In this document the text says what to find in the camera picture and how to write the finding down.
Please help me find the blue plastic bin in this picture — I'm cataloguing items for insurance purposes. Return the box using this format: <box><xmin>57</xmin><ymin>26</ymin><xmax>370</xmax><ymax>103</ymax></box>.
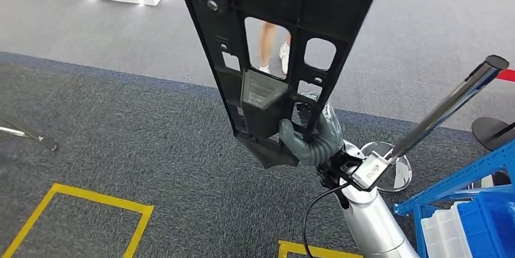
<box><xmin>457</xmin><ymin>191</ymin><xmax>515</xmax><ymax>258</ymax></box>

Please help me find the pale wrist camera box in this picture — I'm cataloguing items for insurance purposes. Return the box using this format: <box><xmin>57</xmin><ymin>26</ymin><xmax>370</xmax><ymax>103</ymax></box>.
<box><xmin>352</xmin><ymin>151</ymin><xmax>389</xmax><ymax>191</ymax></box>

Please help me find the person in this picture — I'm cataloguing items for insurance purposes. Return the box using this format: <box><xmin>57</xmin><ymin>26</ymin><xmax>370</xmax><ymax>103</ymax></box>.
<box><xmin>258</xmin><ymin>22</ymin><xmax>292</xmax><ymax>75</ymax></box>

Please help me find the chrome stanchion post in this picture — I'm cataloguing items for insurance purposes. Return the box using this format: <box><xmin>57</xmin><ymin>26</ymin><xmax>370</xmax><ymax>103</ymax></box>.
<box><xmin>0</xmin><ymin>121</ymin><xmax>58</xmax><ymax>152</ymax></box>
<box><xmin>361</xmin><ymin>55</ymin><xmax>510</xmax><ymax>192</ymax></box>

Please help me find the blue metal shelf rack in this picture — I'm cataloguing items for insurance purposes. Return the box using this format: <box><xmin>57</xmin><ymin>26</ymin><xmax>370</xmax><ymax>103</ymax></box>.
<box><xmin>393</xmin><ymin>139</ymin><xmax>515</xmax><ymax>258</ymax></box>

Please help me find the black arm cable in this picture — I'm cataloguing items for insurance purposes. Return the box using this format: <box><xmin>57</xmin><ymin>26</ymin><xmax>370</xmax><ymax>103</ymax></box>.
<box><xmin>302</xmin><ymin>182</ymin><xmax>351</xmax><ymax>258</ymax></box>

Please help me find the black stanchion post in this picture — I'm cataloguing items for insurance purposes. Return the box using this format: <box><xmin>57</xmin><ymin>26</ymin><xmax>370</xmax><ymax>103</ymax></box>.
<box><xmin>471</xmin><ymin>117</ymin><xmax>515</xmax><ymax>152</ymax></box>

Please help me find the white plastic bin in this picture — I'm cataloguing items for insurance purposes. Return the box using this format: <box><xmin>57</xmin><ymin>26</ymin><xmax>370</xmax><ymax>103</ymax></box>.
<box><xmin>421</xmin><ymin>202</ymin><xmax>474</xmax><ymax>258</ymax></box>

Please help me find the red barrier belt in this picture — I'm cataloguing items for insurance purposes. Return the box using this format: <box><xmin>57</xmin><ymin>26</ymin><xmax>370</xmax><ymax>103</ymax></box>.
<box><xmin>496</xmin><ymin>69</ymin><xmax>515</xmax><ymax>83</ymax></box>

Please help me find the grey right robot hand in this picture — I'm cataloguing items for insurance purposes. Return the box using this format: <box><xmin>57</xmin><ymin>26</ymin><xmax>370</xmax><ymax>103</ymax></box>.
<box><xmin>278</xmin><ymin>103</ymin><xmax>345</xmax><ymax>154</ymax></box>

